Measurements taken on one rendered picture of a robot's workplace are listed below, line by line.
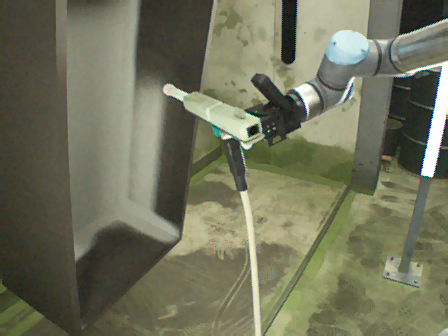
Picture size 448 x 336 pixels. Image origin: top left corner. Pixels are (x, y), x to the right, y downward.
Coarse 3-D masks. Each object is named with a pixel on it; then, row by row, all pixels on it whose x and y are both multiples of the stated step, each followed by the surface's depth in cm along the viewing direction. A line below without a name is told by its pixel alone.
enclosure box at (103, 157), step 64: (0, 0) 69; (64, 0) 64; (128, 0) 125; (192, 0) 115; (0, 64) 76; (64, 64) 70; (128, 64) 136; (192, 64) 124; (0, 128) 85; (64, 128) 76; (128, 128) 148; (192, 128) 134; (0, 192) 96; (64, 192) 83; (128, 192) 162; (0, 256) 112; (64, 256) 93; (128, 256) 144; (64, 320) 108
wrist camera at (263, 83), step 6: (252, 78) 87; (258, 78) 86; (264, 78) 85; (258, 84) 86; (264, 84) 86; (270, 84) 86; (264, 90) 87; (270, 90) 87; (276, 90) 88; (264, 96) 92; (270, 96) 88; (276, 96) 88; (282, 96) 89; (276, 102) 89; (282, 102) 90; (288, 102) 90; (282, 108) 90; (288, 108) 91
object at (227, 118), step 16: (176, 96) 107; (192, 96) 97; (192, 112) 97; (208, 112) 88; (224, 112) 82; (240, 112) 77; (224, 128) 82; (240, 128) 75; (224, 144) 89; (240, 160) 90; (240, 176) 92
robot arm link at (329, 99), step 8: (312, 80) 95; (320, 88) 93; (328, 88) 92; (352, 88) 96; (320, 96) 92; (328, 96) 93; (336, 96) 93; (344, 96) 95; (328, 104) 94; (336, 104) 96; (320, 112) 94
